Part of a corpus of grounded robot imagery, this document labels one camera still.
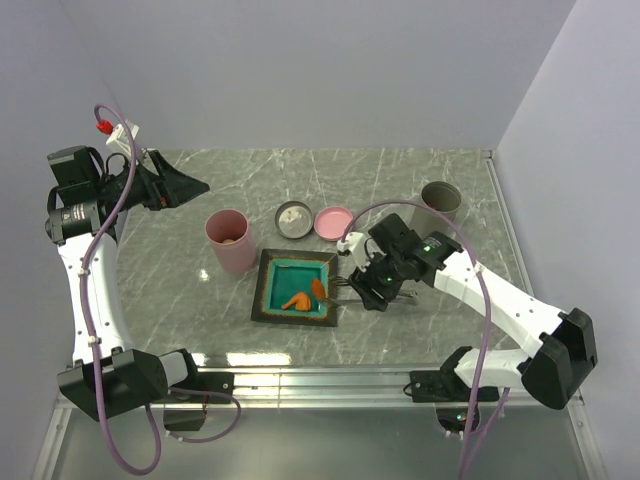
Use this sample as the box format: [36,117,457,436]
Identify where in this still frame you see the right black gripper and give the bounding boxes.
[347,246,407,313]

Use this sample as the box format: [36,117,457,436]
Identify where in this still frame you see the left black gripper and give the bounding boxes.
[94,149,208,213]

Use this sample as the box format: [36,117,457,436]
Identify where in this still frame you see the metal tongs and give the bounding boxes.
[311,276,419,306]

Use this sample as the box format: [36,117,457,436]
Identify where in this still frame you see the brown fried nugget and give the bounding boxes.
[311,278,327,301]

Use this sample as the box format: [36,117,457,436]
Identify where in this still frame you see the orange chicken drumstick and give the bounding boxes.
[282,292,313,312]

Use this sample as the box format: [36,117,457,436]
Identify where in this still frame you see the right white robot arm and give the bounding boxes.
[337,214,597,410]

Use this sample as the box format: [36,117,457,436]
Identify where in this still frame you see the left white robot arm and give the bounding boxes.
[45,145,210,420]

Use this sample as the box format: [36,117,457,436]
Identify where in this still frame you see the pink cylindrical container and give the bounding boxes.
[205,209,257,275]

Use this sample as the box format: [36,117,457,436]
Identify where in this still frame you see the pink round lid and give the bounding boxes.
[314,206,353,242]

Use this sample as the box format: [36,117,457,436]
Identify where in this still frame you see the square black teal plate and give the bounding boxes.
[250,249,339,328]

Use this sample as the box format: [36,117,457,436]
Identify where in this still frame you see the grey round lid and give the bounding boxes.
[275,200,314,240]

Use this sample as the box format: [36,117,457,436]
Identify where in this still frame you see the grey cylindrical container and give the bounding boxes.
[409,181,462,238]

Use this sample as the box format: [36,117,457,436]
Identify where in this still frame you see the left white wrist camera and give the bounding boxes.
[106,120,144,159]

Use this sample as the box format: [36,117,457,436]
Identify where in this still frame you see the aluminium front rail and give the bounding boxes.
[30,363,608,480]

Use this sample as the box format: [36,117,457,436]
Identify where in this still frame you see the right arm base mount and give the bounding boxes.
[403,370,471,437]

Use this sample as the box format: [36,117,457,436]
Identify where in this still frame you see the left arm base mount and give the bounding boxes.
[162,371,235,434]

